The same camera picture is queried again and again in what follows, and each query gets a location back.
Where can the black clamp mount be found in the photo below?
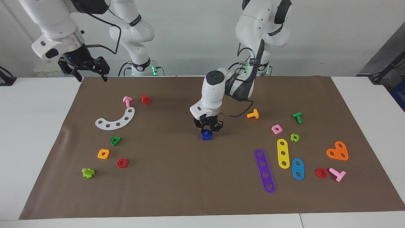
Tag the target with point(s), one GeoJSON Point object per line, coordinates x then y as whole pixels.
{"type": "Point", "coordinates": [6, 80]}

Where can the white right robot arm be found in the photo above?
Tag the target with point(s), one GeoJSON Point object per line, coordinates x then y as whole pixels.
{"type": "Point", "coordinates": [53, 19]}

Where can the yellow three-hole plate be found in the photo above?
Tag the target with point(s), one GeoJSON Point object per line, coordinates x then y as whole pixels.
{"type": "Point", "coordinates": [282, 148]}

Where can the blue two-hole plate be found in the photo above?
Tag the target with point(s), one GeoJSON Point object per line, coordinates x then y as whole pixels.
{"type": "Point", "coordinates": [297, 169]}

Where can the white curved five-hole plate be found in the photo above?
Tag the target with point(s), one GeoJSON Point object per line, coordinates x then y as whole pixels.
{"type": "Point", "coordinates": [122, 121]}

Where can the brown paper mat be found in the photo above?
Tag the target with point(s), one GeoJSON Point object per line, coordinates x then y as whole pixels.
{"type": "Point", "coordinates": [190, 190]}

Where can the orange angled three-hole plate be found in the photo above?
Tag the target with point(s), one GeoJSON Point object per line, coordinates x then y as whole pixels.
{"type": "Point", "coordinates": [337, 152]}

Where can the lime green cross-head bolt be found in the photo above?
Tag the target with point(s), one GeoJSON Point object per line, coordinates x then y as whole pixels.
{"type": "Point", "coordinates": [88, 173]}

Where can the orange square plastic nut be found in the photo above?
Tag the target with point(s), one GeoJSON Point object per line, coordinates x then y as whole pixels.
{"type": "Point", "coordinates": [99, 155]}

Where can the white box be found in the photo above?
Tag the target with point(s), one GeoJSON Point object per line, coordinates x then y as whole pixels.
{"type": "Point", "coordinates": [47, 69]}

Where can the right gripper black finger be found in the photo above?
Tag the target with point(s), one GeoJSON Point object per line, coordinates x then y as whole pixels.
{"type": "Point", "coordinates": [68, 68]}
{"type": "Point", "coordinates": [104, 68]}

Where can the purple four-hole plate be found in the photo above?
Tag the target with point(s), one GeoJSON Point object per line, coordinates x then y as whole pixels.
{"type": "Point", "coordinates": [264, 169]}

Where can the blue box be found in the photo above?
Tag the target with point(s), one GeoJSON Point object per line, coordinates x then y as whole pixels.
{"type": "Point", "coordinates": [399, 95]}

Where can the dark green plastic bolt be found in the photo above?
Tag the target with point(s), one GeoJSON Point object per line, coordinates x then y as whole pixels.
{"type": "Point", "coordinates": [297, 116]}

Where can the orange plastic bolt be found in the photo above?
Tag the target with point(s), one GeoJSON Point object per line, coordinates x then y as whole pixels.
{"type": "Point", "coordinates": [253, 114]}

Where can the green triangular plastic nut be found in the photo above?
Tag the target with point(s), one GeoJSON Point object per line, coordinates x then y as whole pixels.
{"type": "Point", "coordinates": [119, 138]}

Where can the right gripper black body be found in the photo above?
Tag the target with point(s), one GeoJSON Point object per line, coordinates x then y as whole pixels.
{"type": "Point", "coordinates": [79, 57]}

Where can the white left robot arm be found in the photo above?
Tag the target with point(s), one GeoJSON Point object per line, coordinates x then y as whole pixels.
{"type": "Point", "coordinates": [212, 91]}

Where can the pink plastic bolt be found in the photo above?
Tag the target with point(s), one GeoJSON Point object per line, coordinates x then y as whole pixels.
{"type": "Point", "coordinates": [127, 102]}
{"type": "Point", "coordinates": [339, 175]}

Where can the blue square plastic nut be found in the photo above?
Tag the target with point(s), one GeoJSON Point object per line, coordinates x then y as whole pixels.
{"type": "Point", "coordinates": [206, 138]}

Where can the red plastic bolt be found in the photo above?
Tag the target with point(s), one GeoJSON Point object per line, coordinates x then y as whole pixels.
{"type": "Point", "coordinates": [145, 100]}

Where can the red hexagonal plastic nut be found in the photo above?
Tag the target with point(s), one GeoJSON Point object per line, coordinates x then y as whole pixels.
{"type": "Point", "coordinates": [317, 174]}
{"type": "Point", "coordinates": [118, 164]}

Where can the black pole stand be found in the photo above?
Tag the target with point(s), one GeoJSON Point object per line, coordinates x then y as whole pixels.
{"type": "Point", "coordinates": [376, 79]}

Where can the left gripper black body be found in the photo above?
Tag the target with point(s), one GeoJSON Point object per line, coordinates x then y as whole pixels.
{"type": "Point", "coordinates": [208, 121]}

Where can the pink square plastic nut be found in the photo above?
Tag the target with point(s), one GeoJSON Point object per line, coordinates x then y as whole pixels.
{"type": "Point", "coordinates": [273, 131]}

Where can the lime green cross nut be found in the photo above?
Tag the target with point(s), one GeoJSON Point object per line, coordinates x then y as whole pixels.
{"type": "Point", "coordinates": [291, 137]}

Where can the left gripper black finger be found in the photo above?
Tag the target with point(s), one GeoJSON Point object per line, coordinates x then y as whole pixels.
{"type": "Point", "coordinates": [216, 126]}
{"type": "Point", "coordinates": [202, 128]}

